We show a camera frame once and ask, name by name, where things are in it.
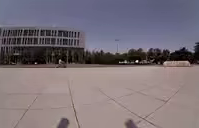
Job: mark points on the pale concrete slab plaza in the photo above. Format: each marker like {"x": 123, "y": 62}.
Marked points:
{"x": 103, "y": 86}

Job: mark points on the lamp pole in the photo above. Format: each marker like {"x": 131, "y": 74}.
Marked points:
{"x": 117, "y": 46}

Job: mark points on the person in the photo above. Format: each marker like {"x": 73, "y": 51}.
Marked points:
{"x": 61, "y": 63}

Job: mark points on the row of trees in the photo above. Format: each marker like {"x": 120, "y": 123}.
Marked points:
{"x": 153, "y": 55}

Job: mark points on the white banded building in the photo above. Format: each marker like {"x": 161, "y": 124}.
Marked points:
{"x": 40, "y": 40}

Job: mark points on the robot's own part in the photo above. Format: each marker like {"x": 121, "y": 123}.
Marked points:
{"x": 63, "y": 123}
{"x": 131, "y": 124}

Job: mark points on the low white barrier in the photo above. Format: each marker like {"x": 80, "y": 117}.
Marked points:
{"x": 176, "y": 63}

